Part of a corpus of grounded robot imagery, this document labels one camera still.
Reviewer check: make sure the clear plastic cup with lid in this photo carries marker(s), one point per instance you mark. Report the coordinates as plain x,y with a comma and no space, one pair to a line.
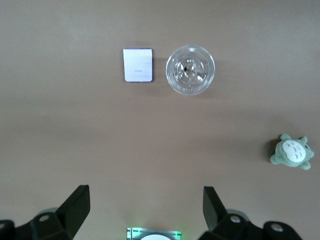
190,70

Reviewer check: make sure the lilac phone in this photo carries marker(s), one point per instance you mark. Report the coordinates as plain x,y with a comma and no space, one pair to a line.
138,65

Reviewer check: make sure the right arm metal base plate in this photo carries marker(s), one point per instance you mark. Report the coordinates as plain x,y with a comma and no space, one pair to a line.
133,233

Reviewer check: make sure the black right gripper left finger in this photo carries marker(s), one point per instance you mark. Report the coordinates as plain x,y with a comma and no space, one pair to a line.
70,215

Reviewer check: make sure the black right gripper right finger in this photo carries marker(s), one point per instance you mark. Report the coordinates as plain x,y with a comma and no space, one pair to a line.
220,217

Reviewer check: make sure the grey green plush toy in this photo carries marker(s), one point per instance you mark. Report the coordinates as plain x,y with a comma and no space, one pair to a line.
291,152

